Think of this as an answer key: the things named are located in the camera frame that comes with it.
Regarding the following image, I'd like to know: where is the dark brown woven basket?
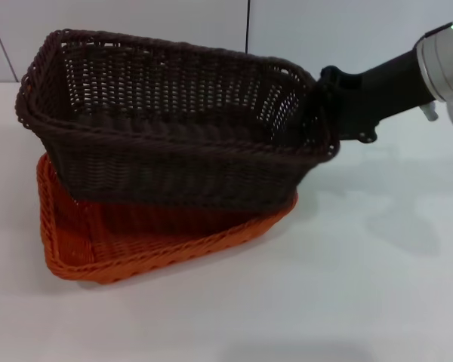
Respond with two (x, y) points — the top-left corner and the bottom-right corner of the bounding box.
(15, 29), (343, 212)

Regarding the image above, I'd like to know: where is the orange woven plastic basket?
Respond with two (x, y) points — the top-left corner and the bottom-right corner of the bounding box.
(35, 152), (300, 286)

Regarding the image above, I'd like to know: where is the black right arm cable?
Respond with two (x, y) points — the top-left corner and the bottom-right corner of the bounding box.
(421, 20), (453, 39)

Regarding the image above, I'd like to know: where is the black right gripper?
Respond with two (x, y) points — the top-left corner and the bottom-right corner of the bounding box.
(311, 48), (436, 144)

